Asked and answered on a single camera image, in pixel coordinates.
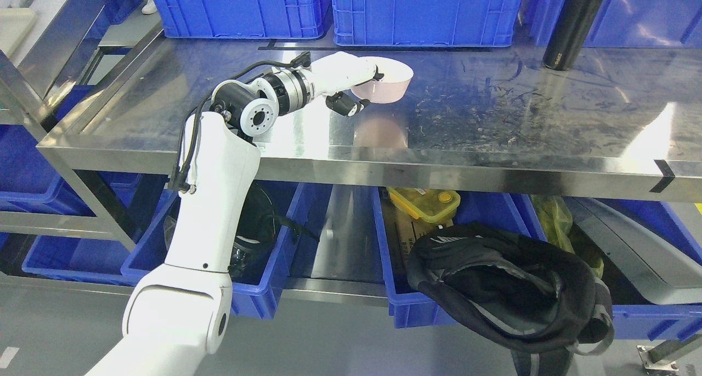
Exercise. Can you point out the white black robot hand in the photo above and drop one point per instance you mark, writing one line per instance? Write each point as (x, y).
(331, 76)

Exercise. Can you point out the pink ikea bowl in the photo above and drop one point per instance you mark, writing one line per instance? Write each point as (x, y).
(389, 89)

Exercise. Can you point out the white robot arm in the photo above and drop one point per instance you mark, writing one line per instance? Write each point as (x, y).
(178, 313)

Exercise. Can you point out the blue crate top middle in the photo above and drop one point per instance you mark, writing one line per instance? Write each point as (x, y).
(424, 23)

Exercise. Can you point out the blue crate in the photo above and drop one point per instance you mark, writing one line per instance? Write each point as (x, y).
(671, 24)
(424, 23)
(243, 19)

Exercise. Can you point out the blue bin lower middle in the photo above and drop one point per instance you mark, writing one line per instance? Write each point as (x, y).
(407, 307)

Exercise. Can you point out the blue bin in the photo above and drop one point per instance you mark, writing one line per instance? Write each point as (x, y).
(634, 316)
(258, 295)
(30, 184)
(407, 307)

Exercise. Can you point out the stainless steel table shelf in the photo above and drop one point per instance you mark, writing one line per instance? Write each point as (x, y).
(623, 123)

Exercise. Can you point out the blue crate top left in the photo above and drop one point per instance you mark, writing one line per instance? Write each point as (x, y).
(243, 19)

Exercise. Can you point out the yellow lunch box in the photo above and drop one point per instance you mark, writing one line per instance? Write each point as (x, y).
(432, 206)

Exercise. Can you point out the blue bin lower left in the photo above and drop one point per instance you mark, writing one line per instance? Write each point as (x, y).
(258, 295)

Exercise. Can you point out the blue bin lower right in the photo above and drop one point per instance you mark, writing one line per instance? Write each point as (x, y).
(634, 316)

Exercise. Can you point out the black thermos bottle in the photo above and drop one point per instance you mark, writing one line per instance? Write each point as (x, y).
(569, 35)

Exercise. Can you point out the yellow plastic bag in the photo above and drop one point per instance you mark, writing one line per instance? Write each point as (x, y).
(558, 224)

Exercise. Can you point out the blue crate top right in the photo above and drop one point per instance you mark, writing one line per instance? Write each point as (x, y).
(671, 24)

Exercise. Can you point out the black backpack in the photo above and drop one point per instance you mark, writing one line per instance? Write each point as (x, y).
(543, 303)

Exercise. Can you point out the blue bin far left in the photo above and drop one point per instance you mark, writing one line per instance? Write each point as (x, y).
(30, 184)

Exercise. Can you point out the grey laptop device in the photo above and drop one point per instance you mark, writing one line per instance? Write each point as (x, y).
(661, 273)

